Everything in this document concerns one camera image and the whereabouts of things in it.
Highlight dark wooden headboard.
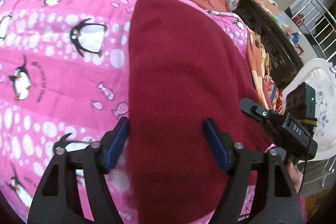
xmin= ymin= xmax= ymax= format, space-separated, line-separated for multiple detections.
xmin=235 ymin=0 xmax=303 ymax=89

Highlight cluttered items on shelf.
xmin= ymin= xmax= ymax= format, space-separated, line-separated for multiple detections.
xmin=255 ymin=0 xmax=304 ymax=55

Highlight dark red sweater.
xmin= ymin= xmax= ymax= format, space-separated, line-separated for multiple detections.
xmin=126 ymin=0 xmax=271 ymax=223

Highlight pink penguin blanket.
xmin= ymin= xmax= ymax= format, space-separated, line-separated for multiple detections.
xmin=0 ymin=0 xmax=266 ymax=224

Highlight white upholstered chair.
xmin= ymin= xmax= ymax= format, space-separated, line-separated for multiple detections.
xmin=282 ymin=58 xmax=336 ymax=161

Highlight person right hand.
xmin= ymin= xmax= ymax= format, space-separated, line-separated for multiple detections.
xmin=286 ymin=161 xmax=303 ymax=193

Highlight magenta sleeve forearm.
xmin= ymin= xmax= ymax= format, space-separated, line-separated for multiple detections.
xmin=298 ymin=194 xmax=307 ymax=223

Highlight orange cartoon blanket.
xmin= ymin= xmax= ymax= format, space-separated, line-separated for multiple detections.
xmin=247 ymin=28 xmax=282 ymax=114

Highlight metal railing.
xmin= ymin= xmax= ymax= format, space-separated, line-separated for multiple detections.
xmin=291 ymin=0 xmax=335 ymax=64

